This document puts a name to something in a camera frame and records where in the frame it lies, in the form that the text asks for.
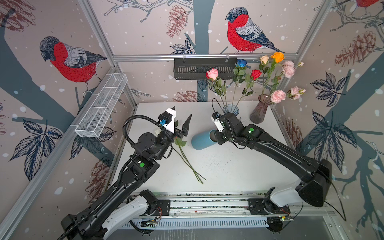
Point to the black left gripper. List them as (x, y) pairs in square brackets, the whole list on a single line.
[(184, 128)]

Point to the orange artificial rose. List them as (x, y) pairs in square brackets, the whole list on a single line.
[(277, 57)]

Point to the pink artificial rose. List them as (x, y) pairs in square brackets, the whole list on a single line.
[(217, 85)]

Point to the blue artificial rose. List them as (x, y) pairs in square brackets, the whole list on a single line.
[(241, 63)]

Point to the white wire mesh shelf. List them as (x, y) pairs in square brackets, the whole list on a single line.
[(97, 115)]

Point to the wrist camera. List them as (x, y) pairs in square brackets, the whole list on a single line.
[(216, 120), (167, 119)]

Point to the blue purple glass vase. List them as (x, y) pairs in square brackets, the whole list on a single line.
[(231, 109)]

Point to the pink peony spray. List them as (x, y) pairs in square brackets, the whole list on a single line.
[(286, 73), (294, 93)]

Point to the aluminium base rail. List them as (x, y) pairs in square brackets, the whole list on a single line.
[(204, 211)]

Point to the red artificial rose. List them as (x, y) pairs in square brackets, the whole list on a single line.
[(249, 81), (180, 144)]

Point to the teal ceramic vase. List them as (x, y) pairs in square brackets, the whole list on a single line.
[(204, 140)]

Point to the white artificial rose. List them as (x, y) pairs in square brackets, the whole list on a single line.
[(157, 132)]

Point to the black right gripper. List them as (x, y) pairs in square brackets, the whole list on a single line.
[(219, 139)]

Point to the cream peach artificial rose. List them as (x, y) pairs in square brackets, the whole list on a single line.
[(264, 68)]

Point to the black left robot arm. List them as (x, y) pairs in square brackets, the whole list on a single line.
[(106, 215)]

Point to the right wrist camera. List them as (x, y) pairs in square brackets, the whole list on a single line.
[(216, 120)]

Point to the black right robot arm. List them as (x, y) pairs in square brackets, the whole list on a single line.
[(315, 177)]

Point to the black hanging wire basket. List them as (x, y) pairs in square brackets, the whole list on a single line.
[(196, 68)]

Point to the pink grey glass vase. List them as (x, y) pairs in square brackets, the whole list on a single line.
[(258, 114)]

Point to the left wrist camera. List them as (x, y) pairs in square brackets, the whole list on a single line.
[(167, 119)]

